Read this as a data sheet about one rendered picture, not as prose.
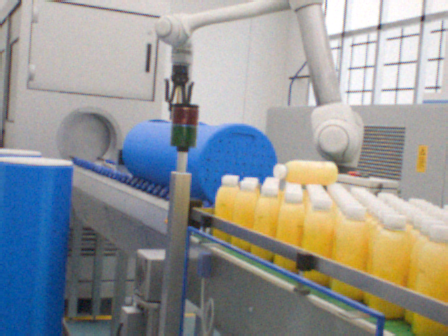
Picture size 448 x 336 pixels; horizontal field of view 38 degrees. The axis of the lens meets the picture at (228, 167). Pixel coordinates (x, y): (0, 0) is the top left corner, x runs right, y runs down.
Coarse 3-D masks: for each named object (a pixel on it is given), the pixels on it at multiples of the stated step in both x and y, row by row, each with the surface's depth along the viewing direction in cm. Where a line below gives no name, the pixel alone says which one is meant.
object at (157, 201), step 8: (80, 168) 367; (88, 176) 342; (96, 176) 329; (104, 176) 318; (112, 184) 299; (120, 184) 290; (128, 192) 273; (136, 192) 266; (144, 192) 258; (144, 200) 252; (152, 200) 245; (160, 200) 239
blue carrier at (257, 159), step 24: (144, 144) 251; (168, 144) 227; (216, 144) 201; (240, 144) 204; (264, 144) 208; (144, 168) 251; (168, 168) 224; (192, 168) 203; (216, 168) 202; (240, 168) 205; (264, 168) 209; (192, 192) 211; (216, 192) 202
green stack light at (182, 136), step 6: (174, 126) 148; (180, 126) 147; (186, 126) 147; (192, 126) 147; (174, 132) 148; (180, 132) 147; (186, 132) 147; (192, 132) 148; (174, 138) 148; (180, 138) 147; (186, 138) 147; (192, 138) 148; (174, 144) 147; (180, 144) 147; (186, 144) 147; (192, 144) 148
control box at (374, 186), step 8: (344, 176) 194; (352, 176) 196; (344, 184) 194; (352, 184) 191; (360, 184) 187; (368, 184) 184; (376, 184) 184; (384, 184) 185; (392, 184) 186; (376, 192) 184; (384, 192) 185; (392, 192) 186
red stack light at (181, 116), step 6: (174, 108) 148; (180, 108) 147; (186, 108) 147; (174, 114) 148; (180, 114) 147; (186, 114) 147; (192, 114) 147; (198, 114) 149; (174, 120) 148; (180, 120) 147; (186, 120) 147; (192, 120) 147; (198, 120) 149
